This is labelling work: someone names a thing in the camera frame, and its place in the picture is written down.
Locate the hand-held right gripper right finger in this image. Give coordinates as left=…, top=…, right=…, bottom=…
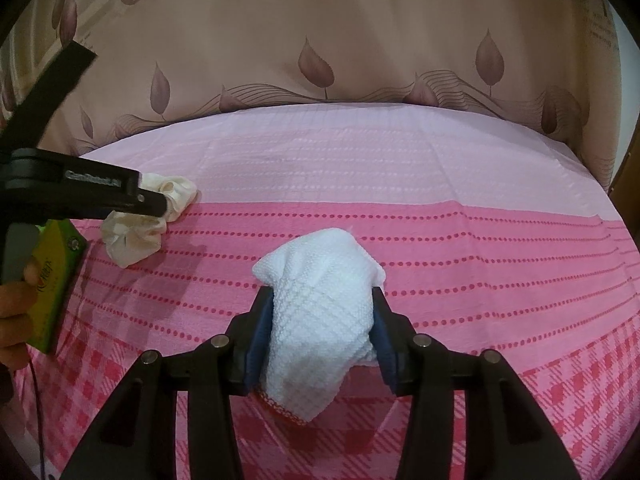
left=371, top=287, right=583, bottom=480

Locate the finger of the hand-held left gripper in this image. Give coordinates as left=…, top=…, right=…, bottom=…
left=105, top=186, right=169, bottom=222
left=0, top=42, right=98, bottom=161

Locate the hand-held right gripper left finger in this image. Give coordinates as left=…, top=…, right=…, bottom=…
left=60, top=287, right=276, bottom=480

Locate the cream scrunchie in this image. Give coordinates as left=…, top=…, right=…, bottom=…
left=100, top=172, right=198, bottom=268

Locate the white waffle cloth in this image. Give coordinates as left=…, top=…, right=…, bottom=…
left=251, top=227, right=387, bottom=426

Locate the person's left hand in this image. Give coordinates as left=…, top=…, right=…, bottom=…
left=0, top=260, right=43, bottom=380

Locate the green tissue pack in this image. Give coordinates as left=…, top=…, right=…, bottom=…
left=27, top=219, right=88, bottom=355

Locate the pink checked bed sheet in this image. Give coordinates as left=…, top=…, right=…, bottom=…
left=10, top=102, right=640, bottom=480

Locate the beige leaf print curtain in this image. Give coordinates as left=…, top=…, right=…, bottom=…
left=0, top=0, right=636, bottom=196

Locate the wooden door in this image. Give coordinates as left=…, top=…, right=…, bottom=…
left=606, top=110, right=640, bottom=201

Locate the dark cable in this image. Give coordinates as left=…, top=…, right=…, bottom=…
left=25, top=355, right=48, bottom=480

